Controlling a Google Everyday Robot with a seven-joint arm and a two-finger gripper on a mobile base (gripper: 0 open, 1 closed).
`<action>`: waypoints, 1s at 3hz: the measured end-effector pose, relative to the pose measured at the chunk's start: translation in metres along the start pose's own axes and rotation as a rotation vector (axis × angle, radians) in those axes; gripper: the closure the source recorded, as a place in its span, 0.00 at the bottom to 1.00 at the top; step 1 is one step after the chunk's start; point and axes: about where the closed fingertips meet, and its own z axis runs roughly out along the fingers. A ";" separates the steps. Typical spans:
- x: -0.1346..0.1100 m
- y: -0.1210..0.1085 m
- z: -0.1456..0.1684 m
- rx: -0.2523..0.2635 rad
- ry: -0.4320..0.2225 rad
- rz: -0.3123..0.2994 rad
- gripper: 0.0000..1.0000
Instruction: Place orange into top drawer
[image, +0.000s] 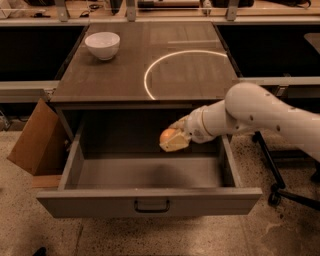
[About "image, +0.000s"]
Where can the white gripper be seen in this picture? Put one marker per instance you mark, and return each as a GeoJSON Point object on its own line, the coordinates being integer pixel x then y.
{"type": "Point", "coordinates": [195, 127]}

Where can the brown cardboard box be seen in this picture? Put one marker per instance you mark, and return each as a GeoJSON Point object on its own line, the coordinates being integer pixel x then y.
{"type": "Point", "coordinates": [41, 147]}

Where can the white ceramic bowl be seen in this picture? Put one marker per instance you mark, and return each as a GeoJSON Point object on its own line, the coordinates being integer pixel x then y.
{"type": "Point", "coordinates": [103, 45]}

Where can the open grey top drawer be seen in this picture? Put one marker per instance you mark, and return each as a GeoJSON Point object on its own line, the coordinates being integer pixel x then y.
{"type": "Point", "coordinates": [115, 159]}

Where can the black wheeled stand base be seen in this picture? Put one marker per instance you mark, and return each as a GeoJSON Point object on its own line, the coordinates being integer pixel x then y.
{"type": "Point", "coordinates": [278, 189]}

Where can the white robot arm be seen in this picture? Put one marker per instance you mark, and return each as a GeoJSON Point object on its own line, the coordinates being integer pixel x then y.
{"type": "Point", "coordinates": [246, 106]}

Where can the grey metal shelf rail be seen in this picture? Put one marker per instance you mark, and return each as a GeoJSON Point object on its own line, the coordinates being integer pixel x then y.
{"type": "Point", "coordinates": [26, 91]}

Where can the grey drawer cabinet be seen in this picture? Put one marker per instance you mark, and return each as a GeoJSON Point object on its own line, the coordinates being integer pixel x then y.
{"type": "Point", "coordinates": [157, 63]}

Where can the orange fruit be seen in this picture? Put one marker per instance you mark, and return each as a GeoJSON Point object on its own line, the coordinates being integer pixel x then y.
{"type": "Point", "coordinates": [166, 135]}

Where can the black drawer handle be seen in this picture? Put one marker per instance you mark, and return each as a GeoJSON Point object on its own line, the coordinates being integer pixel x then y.
{"type": "Point", "coordinates": [151, 207]}

